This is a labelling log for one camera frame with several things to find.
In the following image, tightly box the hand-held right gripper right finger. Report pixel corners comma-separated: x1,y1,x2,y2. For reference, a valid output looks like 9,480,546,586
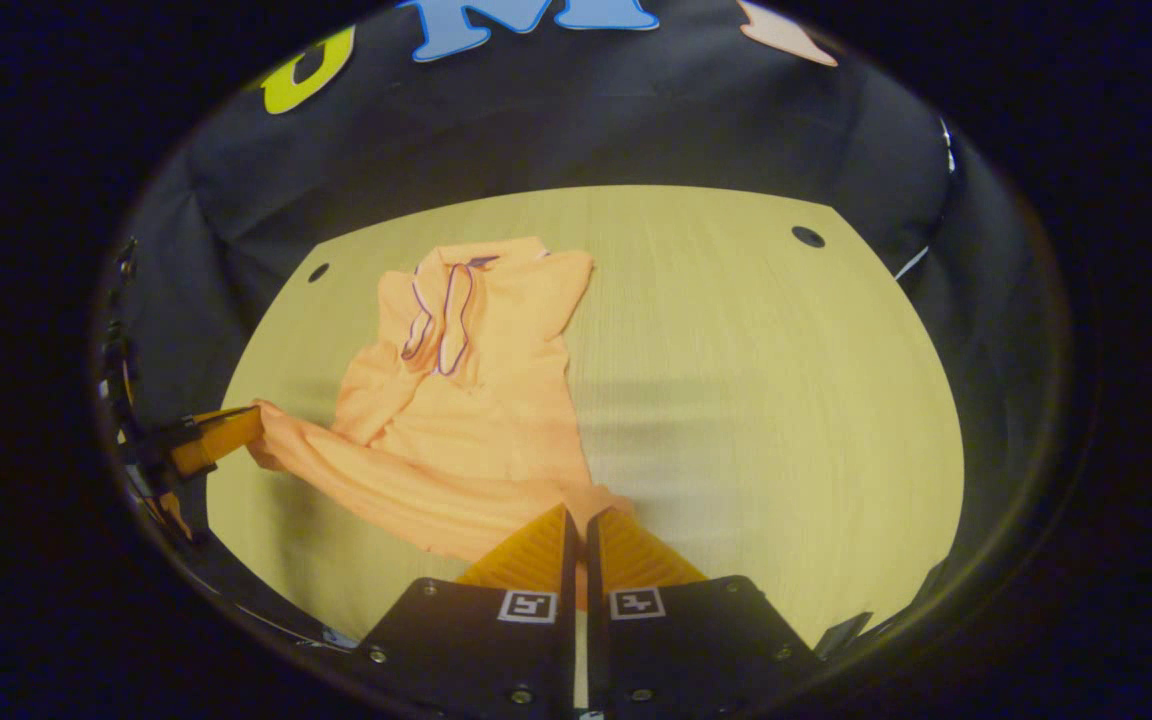
586,507,822,716

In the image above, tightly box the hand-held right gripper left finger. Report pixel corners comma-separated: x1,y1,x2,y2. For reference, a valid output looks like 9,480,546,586
351,503,577,716

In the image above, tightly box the orange T-shirt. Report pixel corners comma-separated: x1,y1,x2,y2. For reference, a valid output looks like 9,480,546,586
246,237,637,611

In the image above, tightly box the dark grey object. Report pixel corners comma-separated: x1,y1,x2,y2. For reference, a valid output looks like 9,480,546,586
814,610,877,657

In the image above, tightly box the black backdrop cloth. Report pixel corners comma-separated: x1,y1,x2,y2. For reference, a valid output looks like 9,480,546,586
96,0,1072,641

